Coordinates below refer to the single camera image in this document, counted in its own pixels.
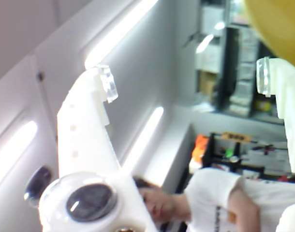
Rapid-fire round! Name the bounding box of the googly eye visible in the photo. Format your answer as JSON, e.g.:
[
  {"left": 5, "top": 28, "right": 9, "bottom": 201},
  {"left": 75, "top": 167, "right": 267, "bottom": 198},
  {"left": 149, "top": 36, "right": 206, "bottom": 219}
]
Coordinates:
[{"left": 38, "top": 172, "right": 119, "bottom": 225}]

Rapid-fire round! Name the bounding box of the ceiling light strip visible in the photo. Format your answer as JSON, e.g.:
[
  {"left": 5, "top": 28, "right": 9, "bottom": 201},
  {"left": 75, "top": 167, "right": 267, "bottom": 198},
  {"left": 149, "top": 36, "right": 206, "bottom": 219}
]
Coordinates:
[
  {"left": 0, "top": 120, "right": 38, "bottom": 191},
  {"left": 123, "top": 106, "right": 165, "bottom": 167},
  {"left": 84, "top": 0, "right": 160, "bottom": 69}
]

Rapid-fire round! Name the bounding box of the black tool rack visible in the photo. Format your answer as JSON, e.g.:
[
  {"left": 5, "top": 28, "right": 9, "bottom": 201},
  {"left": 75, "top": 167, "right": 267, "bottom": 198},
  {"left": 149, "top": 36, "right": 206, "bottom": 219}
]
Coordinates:
[{"left": 202, "top": 131, "right": 292, "bottom": 181}]

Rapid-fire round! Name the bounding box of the grey drawer cabinet tower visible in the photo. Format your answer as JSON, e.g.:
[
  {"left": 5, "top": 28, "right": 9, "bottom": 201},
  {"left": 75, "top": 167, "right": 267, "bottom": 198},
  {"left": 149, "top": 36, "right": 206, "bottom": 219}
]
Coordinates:
[{"left": 224, "top": 24, "right": 259, "bottom": 116}]

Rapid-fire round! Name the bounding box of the person in white shirt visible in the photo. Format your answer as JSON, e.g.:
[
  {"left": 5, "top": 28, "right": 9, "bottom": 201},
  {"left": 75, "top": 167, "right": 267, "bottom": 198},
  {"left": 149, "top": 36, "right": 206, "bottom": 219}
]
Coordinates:
[{"left": 133, "top": 168, "right": 295, "bottom": 232}]

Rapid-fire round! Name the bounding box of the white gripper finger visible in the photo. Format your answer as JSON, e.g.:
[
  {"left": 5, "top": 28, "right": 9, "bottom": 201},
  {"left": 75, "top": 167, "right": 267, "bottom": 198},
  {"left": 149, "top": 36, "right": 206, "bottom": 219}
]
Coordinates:
[
  {"left": 38, "top": 64, "right": 158, "bottom": 232},
  {"left": 256, "top": 57, "right": 295, "bottom": 174}
]

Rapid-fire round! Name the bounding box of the orange object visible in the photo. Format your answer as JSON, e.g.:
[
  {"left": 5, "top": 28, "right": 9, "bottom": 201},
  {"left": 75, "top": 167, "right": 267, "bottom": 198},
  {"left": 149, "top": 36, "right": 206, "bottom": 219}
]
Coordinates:
[{"left": 191, "top": 134, "right": 209, "bottom": 165}]

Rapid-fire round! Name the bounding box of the dark ceiling dome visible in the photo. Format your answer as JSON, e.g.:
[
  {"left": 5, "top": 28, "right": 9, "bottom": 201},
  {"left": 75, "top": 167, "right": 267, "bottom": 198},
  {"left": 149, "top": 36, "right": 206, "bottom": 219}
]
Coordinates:
[{"left": 23, "top": 166, "right": 53, "bottom": 208}]

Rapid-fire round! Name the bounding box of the yellow plate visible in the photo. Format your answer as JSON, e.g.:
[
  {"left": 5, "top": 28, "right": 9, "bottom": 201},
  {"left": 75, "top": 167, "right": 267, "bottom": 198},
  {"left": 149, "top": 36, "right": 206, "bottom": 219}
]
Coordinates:
[{"left": 244, "top": 0, "right": 295, "bottom": 72}]

